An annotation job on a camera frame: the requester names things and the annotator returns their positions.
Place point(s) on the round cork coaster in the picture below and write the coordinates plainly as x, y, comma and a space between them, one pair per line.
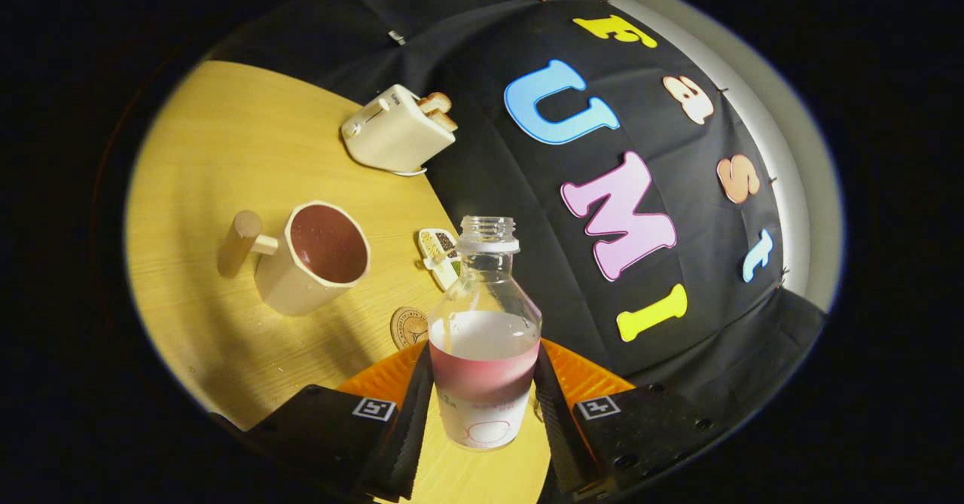
408, 328

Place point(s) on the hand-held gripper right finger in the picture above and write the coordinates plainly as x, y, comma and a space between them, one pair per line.
556, 436

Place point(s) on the white divided condiment dish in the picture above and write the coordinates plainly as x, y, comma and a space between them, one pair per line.
439, 252

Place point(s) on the clear juice bottle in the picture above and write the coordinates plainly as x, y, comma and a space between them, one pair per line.
486, 383

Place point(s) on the cream toaster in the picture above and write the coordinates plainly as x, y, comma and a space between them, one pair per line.
392, 135

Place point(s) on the wooden table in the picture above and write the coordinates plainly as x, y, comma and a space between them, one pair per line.
226, 150

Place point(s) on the toast slice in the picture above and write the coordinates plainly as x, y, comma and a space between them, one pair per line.
444, 120
435, 102

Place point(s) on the white clip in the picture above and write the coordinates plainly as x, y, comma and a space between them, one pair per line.
397, 37

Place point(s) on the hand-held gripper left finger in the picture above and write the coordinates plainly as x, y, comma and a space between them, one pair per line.
410, 444

